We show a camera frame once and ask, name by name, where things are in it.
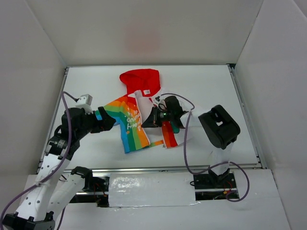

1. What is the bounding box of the rainbow hooded kids jacket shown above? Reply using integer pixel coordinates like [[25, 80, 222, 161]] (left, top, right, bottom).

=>
[[104, 69, 184, 153]]

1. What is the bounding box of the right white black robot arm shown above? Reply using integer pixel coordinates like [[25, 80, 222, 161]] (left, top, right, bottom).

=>
[[142, 93, 240, 187]]

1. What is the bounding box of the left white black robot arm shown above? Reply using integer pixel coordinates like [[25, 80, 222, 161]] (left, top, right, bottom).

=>
[[0, 107, 116, 230]]

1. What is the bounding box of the white foil-taped panel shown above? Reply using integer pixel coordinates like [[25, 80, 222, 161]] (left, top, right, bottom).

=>
[[108, 172, 197, 207]]

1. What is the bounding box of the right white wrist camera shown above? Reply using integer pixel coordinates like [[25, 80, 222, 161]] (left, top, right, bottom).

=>
[[153, 95, 165, 106]]

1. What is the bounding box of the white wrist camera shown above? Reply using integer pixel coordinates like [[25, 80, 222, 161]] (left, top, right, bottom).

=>
[[153, 95, 165, 106], [75, 94, 93, 114]]

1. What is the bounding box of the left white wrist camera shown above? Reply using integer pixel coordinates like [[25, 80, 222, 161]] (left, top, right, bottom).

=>
[[75, 94, 93, 114]]

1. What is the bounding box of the aluminium table frame rail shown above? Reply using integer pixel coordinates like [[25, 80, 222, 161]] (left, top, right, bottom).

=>
[[227, 63, 268, 169]]

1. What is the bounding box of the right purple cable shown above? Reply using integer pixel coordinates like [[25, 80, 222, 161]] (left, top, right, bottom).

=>
[[158, 92, 250, 202]]

